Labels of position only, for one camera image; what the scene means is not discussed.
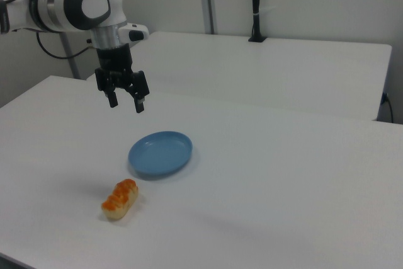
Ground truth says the orange glazed bread loaf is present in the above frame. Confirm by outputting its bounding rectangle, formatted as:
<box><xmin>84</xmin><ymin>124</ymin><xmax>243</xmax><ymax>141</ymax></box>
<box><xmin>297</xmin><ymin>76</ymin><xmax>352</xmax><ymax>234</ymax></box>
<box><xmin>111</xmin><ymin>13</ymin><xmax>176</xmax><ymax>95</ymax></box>
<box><xmin>101</xmin><ymin>179</ymin><xmax>139</xmax><ymax>221</ymax></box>

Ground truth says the black wall cable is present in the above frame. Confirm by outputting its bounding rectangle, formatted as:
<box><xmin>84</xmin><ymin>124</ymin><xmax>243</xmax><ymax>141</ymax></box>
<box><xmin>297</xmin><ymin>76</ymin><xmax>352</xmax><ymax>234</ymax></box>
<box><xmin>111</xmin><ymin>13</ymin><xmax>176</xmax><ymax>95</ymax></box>
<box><xmin>381</xmin><ymin>92</ymin><xmax>394</xmax><ymax>123</ymax></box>

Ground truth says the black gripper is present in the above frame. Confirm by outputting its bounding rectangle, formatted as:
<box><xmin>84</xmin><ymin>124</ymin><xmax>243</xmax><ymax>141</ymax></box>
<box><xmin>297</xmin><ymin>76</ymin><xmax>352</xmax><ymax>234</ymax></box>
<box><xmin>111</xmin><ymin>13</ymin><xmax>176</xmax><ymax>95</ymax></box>
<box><xmin>94</xmin><ymin>43</ymin><xmax>150</xmax><ymax>114</ymax></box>

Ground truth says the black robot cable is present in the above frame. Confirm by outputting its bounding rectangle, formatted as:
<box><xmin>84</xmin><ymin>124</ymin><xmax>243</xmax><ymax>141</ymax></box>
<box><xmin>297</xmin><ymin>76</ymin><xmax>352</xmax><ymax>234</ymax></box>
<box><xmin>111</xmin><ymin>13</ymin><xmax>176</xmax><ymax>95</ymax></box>
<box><xmin>36</xmin><ymin>30</ymin><xmax>96</xmax><ymax>60</ymax></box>

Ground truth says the black camera stand pole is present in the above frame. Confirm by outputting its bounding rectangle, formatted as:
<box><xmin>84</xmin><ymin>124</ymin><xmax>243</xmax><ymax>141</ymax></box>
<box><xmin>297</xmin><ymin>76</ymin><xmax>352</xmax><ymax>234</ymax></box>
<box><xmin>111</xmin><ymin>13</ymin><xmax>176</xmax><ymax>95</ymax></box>
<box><xmin>247</xmin><ymin>0</ymin><xmax>267</xmax><ymax>43</ymax></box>

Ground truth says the blue round plate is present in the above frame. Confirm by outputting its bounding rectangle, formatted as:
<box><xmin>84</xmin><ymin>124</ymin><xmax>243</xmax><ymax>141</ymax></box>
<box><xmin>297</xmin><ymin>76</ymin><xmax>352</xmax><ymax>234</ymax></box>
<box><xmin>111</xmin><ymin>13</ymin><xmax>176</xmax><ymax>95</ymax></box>
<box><xmin>127</xmin><ymin>130</ymin><xmax>193</xmax><ymax>176</ymax></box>

